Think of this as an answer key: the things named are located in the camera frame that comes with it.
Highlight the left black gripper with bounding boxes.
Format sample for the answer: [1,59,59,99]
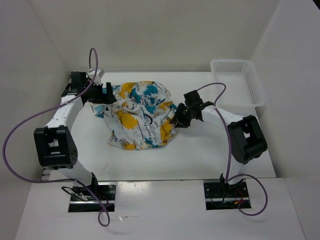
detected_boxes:
[84,81,117,105]

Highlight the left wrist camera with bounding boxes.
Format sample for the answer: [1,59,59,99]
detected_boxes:
[87,68,105,84]

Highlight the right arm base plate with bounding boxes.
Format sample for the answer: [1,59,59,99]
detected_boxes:
[203,180,251,211]

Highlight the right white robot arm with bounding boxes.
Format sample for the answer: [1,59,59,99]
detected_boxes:
[170,90,268,197]

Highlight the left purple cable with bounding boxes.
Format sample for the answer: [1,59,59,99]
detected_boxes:
[1,47,112,227]

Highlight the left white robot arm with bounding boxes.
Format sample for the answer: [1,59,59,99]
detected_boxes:
[33,69,116,200]

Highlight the colourful printed shorts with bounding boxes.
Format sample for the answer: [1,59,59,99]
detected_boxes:
[90,81,177,150]

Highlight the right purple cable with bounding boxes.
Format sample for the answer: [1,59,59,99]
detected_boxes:
[196,83,270,216]

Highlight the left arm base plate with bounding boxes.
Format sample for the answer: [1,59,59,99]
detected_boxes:
[61,181,117,213]

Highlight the purple cable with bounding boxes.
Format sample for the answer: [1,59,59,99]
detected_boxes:
[196,83,270,216]
[1,47,112,227]

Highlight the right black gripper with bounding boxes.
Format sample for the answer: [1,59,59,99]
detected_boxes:
[169,102,194,129]

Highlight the white perforated plastic basket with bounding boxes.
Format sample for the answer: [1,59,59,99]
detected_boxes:
[210,59,266,108]

